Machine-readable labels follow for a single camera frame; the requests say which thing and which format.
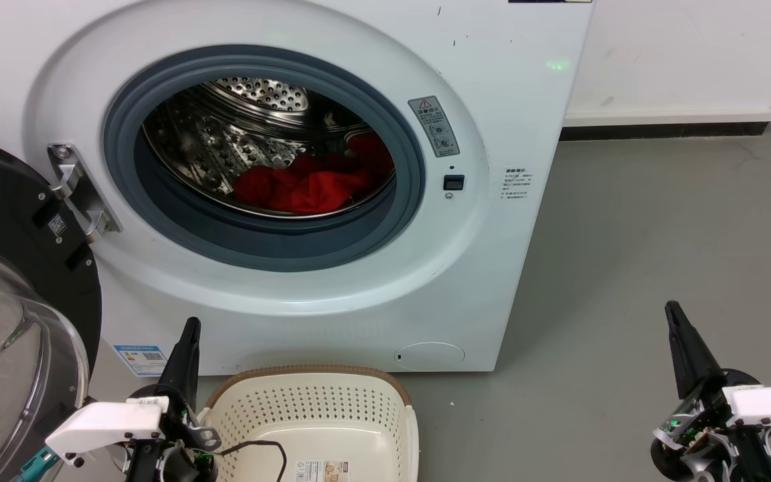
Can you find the white printed product label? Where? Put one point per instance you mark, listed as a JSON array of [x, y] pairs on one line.
[[320, 472]]

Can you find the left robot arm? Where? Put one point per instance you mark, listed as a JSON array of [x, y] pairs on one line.
[[143, 465]]

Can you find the cream perforated laundry basket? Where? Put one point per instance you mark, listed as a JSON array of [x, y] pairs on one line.
[[332, 415]]

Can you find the small white text sticker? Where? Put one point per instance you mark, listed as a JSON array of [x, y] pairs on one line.
[[516, 184]]

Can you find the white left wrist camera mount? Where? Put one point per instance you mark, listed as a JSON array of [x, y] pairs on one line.
[[104, 425]]

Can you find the white wall baseboard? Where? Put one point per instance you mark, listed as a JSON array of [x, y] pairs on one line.
[[666, 115]]

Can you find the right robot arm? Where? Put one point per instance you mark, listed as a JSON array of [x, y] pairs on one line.
[[757, 458]]

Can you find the black door latch socket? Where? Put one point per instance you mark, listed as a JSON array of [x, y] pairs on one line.
[[454, 183]]

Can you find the blue energy label sticker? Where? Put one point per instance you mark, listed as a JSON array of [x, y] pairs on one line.
[[141, 360]]

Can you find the red and white garment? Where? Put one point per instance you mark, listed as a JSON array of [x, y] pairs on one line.
[[312, 191]]

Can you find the grey rubber door gasket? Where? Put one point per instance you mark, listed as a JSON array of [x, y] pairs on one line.
[[258, 244]]

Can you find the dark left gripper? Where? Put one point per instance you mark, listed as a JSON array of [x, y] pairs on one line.
[[185, 442]]

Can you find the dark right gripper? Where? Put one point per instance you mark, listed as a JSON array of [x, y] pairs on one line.
[[700, 435]]

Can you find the grey warning label sticker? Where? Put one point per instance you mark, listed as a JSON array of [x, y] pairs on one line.
[[434, 127]]

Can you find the silver metal door hinge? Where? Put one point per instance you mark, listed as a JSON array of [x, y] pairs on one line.
[[81, 191]]

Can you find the stainless steel washing machine drum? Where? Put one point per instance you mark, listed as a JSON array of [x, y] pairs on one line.
[[225, 140]]

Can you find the white front-load washing machine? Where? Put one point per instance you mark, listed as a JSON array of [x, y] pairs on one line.
[[492, 268]]

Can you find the round white filter cover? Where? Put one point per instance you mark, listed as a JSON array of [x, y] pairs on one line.
[[429, 356]]

